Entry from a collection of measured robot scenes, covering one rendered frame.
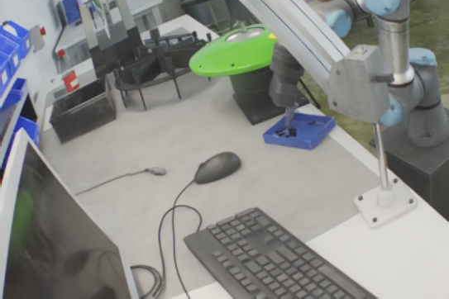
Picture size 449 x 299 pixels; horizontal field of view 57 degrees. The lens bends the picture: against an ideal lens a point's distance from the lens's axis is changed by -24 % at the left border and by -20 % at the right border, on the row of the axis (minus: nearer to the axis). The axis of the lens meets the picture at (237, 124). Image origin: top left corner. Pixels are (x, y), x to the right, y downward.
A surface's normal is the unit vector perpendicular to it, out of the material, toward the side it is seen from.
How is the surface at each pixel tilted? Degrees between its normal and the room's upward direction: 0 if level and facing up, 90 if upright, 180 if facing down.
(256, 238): 6
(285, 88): 72
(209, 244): 6
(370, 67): 90
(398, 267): 0
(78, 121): 93
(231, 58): 23
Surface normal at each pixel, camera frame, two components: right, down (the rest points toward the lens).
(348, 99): -0.66, 0.51
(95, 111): 0.29, 0.40
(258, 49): -0.19, -0.67
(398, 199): -0.29, -0.86
